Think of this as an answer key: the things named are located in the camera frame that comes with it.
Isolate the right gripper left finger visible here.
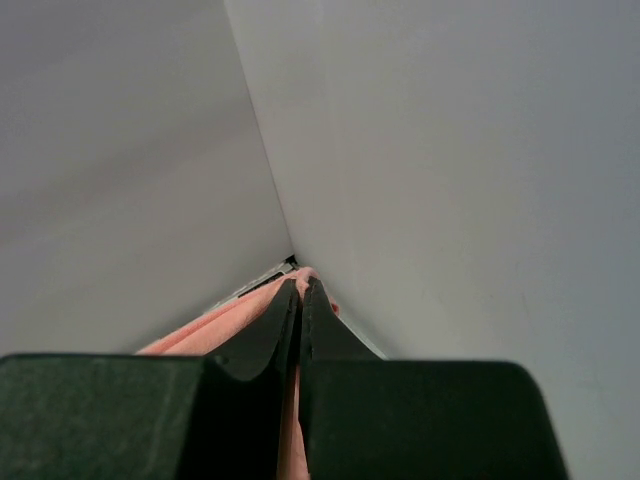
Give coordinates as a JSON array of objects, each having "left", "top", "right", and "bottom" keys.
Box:
[{"left": 1, "top": 280, "right": 300, "bottom": 479}]

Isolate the salmon pink t shirt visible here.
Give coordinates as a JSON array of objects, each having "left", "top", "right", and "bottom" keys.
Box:
[{"left": 139, "top": 268, "right": 346, "bottom": 479}]

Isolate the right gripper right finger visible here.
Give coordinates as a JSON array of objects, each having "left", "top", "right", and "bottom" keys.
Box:
[{"left": 299, "top": 279, "right": 568, "bottom": 479}]

